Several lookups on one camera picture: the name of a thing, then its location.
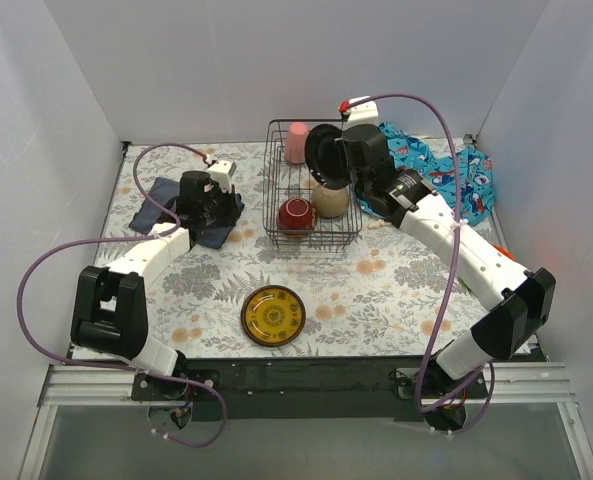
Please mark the dark blue folded towel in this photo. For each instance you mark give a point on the dark blue folded towel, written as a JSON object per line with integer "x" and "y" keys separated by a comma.
{"x": 163, "y": 191}

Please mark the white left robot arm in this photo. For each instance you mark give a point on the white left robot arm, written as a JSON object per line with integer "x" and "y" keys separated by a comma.
{"x": 110, "y": 311}

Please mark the floral patterned table mat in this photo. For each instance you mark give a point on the floral patterned table mat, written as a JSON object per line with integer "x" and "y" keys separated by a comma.
{"x": 381, "y": 295}

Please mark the black bowl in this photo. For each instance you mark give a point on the black bowl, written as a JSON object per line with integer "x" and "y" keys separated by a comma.
{"x": 324, "y": 159}

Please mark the red bowl cream inside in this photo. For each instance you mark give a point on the red bowl cream inside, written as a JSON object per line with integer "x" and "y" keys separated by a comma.
{"x": 296, "y": 217}

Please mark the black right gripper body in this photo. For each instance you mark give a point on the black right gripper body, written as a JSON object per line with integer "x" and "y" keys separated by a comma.
{"x": 343, "y": 150}

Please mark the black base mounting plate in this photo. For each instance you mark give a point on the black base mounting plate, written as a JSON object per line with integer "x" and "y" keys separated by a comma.
{"x": 312, "y": 388}

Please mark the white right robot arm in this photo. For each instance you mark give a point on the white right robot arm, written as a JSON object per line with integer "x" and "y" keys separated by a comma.
{"x": 517, "y": 300}

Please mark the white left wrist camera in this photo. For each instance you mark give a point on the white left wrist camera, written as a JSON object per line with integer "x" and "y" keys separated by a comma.
{"x": 222, "y": 173}

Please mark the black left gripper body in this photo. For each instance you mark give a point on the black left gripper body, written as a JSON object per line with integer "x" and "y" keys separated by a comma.
{"x": 221, "y": 206}

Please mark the pink plastic cup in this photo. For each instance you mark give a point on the pink plastic cup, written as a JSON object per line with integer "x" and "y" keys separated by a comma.
{"x": 294, "y": 150}

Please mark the aluminium frame rail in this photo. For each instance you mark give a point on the aluminium frame rail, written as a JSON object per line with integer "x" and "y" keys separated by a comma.
{"x": 516, "y": 383}

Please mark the yellow patterned plate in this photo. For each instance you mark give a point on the yellow patterned plate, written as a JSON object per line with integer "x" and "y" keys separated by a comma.
{"x": 273, "y": 316}

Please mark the beige ceramic bowl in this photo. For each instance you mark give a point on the beige ceramic bowl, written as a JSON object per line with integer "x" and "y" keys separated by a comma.
{"x": 330, "y": 203}

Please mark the black wire dish rack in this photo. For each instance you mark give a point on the black wire dish rack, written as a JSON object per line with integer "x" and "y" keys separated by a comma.
{"x": 283, "y": 180}

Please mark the orange plastic plate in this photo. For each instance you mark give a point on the orange plastic plate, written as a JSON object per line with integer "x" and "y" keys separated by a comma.
{"x": 504, "y": 252}

